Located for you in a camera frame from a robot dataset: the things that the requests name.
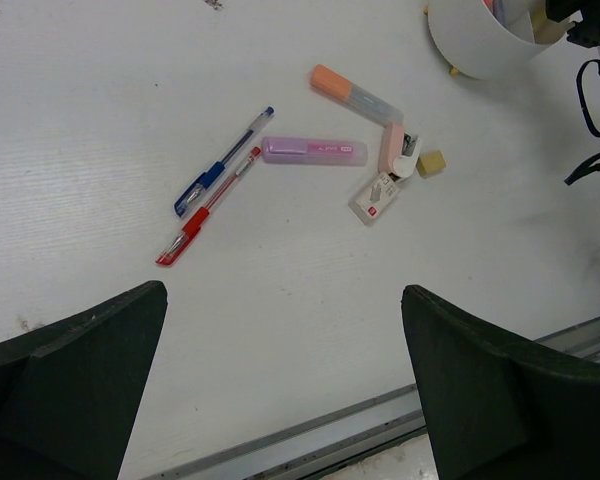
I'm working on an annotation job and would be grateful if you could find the white staples box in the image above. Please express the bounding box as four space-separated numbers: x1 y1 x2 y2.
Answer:
349 172 400 225

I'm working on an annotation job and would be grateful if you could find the pink white mini stapler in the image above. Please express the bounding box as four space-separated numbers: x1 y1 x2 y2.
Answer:
378 123 423 183

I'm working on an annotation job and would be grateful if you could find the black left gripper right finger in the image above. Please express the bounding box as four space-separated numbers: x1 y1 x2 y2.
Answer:
401 285 600 479

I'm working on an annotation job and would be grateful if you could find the white round compartment organizer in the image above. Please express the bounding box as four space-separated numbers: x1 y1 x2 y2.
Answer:
425 0 574 80

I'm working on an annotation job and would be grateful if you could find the aluminium front rail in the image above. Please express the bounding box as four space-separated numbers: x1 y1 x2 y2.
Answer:
144 309 600 480

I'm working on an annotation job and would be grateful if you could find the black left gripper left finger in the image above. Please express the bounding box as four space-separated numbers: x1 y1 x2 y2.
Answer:
0 281 168 479

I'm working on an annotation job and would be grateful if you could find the blue gel pen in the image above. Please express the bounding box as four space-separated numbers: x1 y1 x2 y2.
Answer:
173 106 275 218

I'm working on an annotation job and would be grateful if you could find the orange cap highlighter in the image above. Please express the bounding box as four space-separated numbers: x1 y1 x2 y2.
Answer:
309 64 404 126

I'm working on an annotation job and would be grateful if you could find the purple highlighter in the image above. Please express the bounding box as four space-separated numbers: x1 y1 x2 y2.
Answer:
261 136 368 166

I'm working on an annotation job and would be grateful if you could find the tan eraser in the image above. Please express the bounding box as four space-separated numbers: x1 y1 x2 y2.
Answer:
416 150 447 178

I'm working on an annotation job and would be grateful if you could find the red gel pen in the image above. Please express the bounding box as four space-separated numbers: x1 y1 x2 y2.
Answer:
156 147 261 267

